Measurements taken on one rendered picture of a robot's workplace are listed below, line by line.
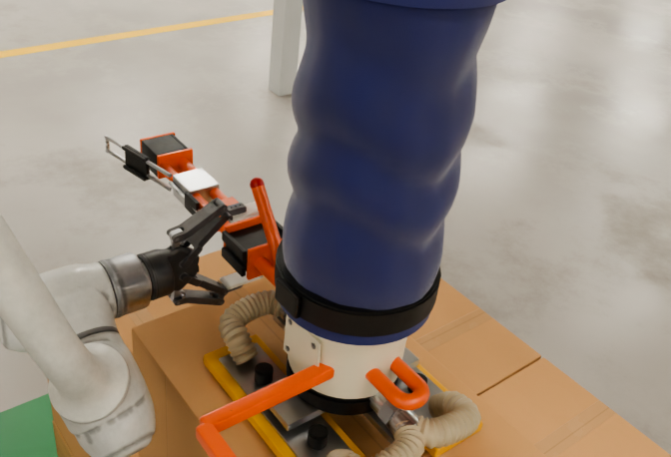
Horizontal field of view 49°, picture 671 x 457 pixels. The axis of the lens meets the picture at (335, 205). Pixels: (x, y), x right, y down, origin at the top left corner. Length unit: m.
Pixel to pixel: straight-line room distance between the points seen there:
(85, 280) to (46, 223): 2.18
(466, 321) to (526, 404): 0.30
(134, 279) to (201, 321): 0.21
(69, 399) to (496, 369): 1.17
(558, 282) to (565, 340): 0.37
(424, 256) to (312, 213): 0.15
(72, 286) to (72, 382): 0.19
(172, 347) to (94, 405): 0.28
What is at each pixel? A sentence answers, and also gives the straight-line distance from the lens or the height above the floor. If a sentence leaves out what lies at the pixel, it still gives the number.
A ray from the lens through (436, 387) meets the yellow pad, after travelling 1.18.
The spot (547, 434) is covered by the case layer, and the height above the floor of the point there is 0.54.
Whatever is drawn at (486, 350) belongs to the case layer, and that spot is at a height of 0.54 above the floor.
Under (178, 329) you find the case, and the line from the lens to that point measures 1.28.
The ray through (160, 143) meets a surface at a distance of 1.49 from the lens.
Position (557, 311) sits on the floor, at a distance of 3.06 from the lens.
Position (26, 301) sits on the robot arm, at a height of 1.26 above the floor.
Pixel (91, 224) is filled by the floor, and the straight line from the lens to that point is 3.23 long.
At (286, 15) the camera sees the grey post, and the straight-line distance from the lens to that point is 4.24.
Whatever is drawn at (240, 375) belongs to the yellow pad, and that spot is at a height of 0.97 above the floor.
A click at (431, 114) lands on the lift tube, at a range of 0.80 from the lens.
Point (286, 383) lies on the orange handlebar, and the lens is 0.99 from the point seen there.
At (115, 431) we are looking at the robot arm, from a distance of 1.01.
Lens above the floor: 1.80
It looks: 32 degrees down
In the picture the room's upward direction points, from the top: 7 degrees clockwise
